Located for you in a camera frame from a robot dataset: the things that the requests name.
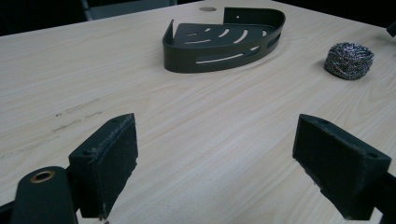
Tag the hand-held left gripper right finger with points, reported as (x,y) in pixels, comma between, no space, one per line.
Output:
(337,165)

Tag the black corner shelf rack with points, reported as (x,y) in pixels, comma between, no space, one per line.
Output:
(218,42)

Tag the round grey table cap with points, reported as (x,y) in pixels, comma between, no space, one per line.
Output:
(207,9)

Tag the steel wool scrubber ball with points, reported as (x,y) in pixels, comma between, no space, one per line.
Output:
(348,61)

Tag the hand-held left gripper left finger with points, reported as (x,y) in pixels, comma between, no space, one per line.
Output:
(106,169)

